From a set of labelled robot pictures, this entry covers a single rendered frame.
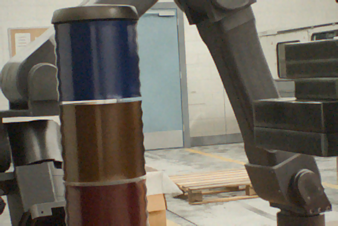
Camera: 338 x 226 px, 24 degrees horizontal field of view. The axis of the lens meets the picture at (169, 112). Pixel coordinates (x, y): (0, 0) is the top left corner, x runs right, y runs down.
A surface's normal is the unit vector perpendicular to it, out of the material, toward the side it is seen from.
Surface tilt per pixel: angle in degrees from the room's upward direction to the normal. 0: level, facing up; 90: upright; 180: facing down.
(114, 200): 104
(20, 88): 90
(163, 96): 90
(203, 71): 90
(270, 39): 90
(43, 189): 60
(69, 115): 76
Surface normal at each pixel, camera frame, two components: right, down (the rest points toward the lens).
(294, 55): -0.94, 0.07
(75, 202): -0.65, 0.32
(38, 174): 0.31, -0.47
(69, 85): -0.58, -0.17
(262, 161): -0.81, 0.43
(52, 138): 0.68, -0.47
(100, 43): 0.15, -0.20
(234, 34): 0.48, 0.24
